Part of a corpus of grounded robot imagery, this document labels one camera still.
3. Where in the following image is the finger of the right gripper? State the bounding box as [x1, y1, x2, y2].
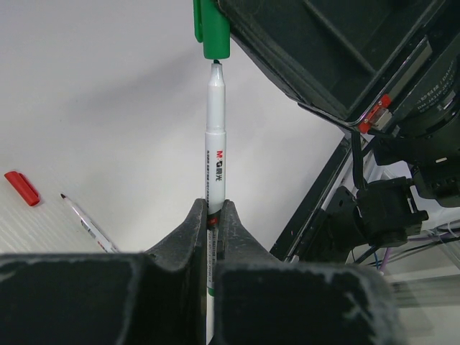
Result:
[217, 1, 442, 127]

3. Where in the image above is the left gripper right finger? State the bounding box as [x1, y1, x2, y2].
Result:
[213, 201, 403, 344]

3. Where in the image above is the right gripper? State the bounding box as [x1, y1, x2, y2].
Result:
[271, 1, 459, 262]

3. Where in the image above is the red pen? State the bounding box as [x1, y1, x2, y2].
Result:
[60, 193, 119, 253]

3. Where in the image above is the green pen cap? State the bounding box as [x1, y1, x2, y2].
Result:
[193, 0, 230, 60]

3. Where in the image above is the red pen cap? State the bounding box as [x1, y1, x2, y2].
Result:
[4, 171, 41, 207]

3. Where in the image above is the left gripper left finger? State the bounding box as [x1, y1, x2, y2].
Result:
[1, 199, 206, 344]

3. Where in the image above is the green pen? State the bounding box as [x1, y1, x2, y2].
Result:
[205, 60, 226, 341]

